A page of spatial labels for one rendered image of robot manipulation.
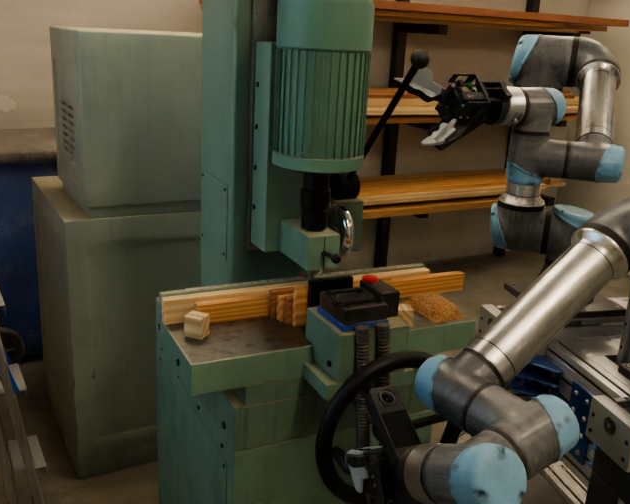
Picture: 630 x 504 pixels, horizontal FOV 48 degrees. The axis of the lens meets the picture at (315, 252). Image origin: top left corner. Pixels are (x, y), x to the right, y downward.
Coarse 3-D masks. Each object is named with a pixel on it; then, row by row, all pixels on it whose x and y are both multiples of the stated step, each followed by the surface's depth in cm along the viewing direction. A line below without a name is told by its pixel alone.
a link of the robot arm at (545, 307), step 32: (608, 224) 104; (576, 256) 103; (608, 256) 103; (544, 288) 101; (576, 288) 101; (512, 320) 99; (544, 320) 99; (480, 352) 97; (512, 352) 97; (416, 384) 99; (448, 384) 95; (480, 384) 93; (448, 416) 95
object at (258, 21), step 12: (252, 0) 140; (264, 0) 140; (276, 0) 142; (252, 12) 141; (264, 12) 141; (276, 12) 142; (252, 24) 142; (264, 24) 142; (276, 24) 143; (252, 36) 142; (264, 36) 143; (252, 48) 143; (252, 60) 143; (252, 72) 144; (252, 84) 144; (252, 96) 145; (252, 108) 146; (252, 120) 147; (252, 132) 147; (252, 144) 148; (252, 156) 149; (252, 168) 150; (252, 180) 151
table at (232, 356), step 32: (160, 320) 137; (256, 320) 139; (416, 320) 143; (192, 352) 124; (224, 352) 125; (256, 352) 126; (288, 352) 128; (192, 384) 121; (224, 384) 124; (256, 384) 127; (320, 384) 124
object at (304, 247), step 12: (288, 228) 144; (300, 228) 141; (288, 240) 145; (300, 240) 139; (312, 240) 136; (324, 240) 137; (336, 240) 139; (288, 252) 145; (300, 252) 140; (312, 252) 137; (336, 252) 140; (300, 264) 140; (312, 264) 138; (324, 264) 139; (336, 264) 140
